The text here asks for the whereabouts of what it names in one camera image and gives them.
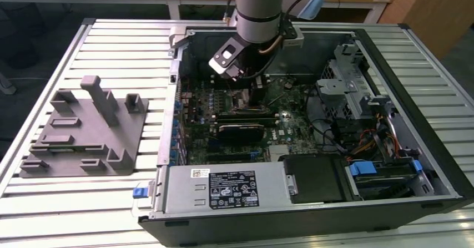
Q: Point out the thin locking lever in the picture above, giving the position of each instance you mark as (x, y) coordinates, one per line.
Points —
(278, 97)

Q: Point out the CPU socket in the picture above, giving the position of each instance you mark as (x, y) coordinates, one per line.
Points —
(242, 101)

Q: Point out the round coin cell battery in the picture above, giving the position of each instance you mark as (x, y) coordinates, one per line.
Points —
(288, 85)

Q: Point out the black RAM slot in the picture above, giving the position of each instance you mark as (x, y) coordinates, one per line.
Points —
(237, 116)
(237, 121)

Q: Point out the grey metal drive cage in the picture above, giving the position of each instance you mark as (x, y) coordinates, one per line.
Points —
(341, 87)

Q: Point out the green motherboard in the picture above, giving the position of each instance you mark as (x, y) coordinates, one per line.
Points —
(297, 126)

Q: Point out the black graphics card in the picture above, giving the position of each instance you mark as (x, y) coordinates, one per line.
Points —
(241, 134)

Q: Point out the silver chipset heat sink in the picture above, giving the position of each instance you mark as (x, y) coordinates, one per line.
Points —
(280, 150)

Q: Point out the black expansion slot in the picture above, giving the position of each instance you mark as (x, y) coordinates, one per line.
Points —
(226, 157)

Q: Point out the silver power supply unit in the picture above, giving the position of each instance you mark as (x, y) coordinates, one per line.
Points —
(185, 192)

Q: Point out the grey parts rack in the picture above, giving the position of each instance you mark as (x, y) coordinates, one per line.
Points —
(93, 137)

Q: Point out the wooden cabinet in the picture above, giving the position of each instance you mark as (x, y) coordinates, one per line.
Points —
(437, 15)

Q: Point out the black hard disk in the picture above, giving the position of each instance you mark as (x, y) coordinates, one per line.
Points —
(381, 187)

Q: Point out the blue power supply latch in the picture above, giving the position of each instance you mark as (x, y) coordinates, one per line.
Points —
(140, 192)

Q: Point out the small blue bay clip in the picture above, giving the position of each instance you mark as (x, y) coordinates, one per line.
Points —
(417, 167)

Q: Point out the black PC case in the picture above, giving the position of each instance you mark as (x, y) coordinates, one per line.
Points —
(260, 225)

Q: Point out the grey furniture foot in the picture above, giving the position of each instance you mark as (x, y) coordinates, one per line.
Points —
(9, 85)

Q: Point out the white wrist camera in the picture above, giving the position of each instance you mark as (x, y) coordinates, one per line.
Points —
(228, 52)

